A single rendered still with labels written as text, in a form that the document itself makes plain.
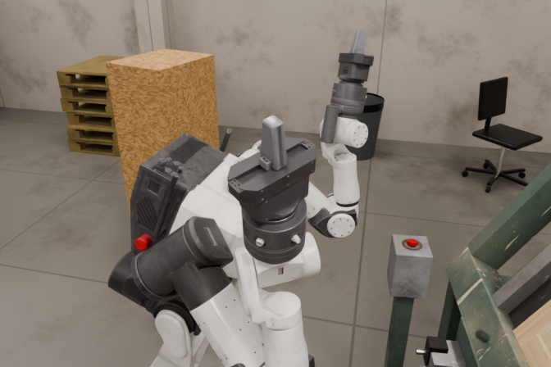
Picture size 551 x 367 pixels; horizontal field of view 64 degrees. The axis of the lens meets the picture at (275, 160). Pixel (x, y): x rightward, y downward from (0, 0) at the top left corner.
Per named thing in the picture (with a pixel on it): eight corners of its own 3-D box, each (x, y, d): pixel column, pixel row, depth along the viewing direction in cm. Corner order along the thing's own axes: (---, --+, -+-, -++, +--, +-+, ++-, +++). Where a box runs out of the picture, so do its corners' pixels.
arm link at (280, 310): (238, 263, 62) (250, 339, 66) (299, 249, 64) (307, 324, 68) (231, 241, 68) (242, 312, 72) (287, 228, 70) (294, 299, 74)
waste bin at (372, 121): (380, 147, 465) (386, 93, 441) (375, 165, 426) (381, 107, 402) (338, 142, 478) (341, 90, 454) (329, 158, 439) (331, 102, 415)
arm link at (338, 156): (358, 117, 116) (362, 164, 121) (334, 111, 122) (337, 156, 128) (342, 125, 112) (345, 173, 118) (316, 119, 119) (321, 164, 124)
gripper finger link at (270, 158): (282, 127, 49) (281, 169, 53) (264, 115, 51) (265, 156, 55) (270, 133, 48) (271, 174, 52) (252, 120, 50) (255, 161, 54)
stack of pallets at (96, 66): (206, 133, 502) (200, 59, 467) (175, 163, 430) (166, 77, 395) (111, 125, 527) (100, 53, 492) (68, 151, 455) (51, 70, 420)
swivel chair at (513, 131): (530, 174, 406) (555, 80, 370) (530, 202, 361) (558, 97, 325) (465, 163, 429) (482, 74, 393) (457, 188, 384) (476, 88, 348)
